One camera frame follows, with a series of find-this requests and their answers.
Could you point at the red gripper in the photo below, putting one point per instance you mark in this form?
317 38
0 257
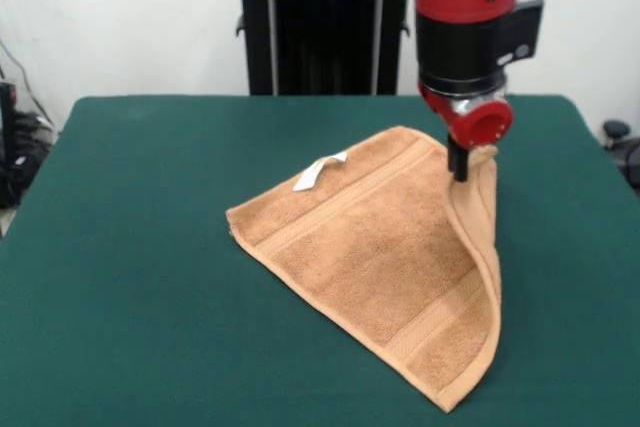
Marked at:
475 119

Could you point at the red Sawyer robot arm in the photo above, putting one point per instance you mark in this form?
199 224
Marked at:
465 12

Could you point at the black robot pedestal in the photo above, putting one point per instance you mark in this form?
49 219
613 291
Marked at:
320 37

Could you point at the black metal stand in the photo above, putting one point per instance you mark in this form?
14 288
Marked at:
6 122

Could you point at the dark green table cloth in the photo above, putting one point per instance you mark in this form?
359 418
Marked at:
150 322

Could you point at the tan terry towel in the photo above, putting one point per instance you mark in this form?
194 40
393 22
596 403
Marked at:
380 267

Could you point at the grey office chair base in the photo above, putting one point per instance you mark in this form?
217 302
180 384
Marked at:
616 129

